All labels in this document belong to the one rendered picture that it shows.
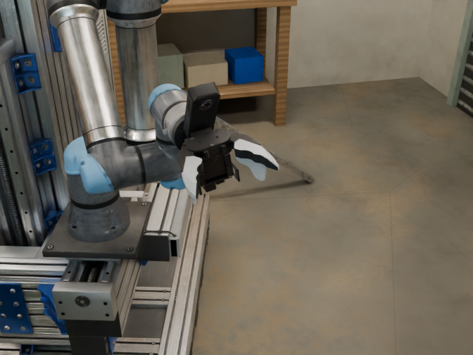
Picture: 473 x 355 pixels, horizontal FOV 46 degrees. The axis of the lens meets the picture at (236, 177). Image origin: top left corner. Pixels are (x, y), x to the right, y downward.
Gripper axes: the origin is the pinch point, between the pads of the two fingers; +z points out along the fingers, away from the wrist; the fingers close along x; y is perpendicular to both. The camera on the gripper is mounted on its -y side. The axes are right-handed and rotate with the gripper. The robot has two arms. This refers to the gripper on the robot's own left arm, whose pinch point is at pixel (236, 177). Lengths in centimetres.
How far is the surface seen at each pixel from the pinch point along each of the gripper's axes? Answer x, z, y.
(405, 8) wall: -248, -278, 103
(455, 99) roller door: -247, -215, 154
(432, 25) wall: -267, -268, 118
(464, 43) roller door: -251, -217, 113
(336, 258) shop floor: -77, -103, 136
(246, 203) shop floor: -59, -161, 133
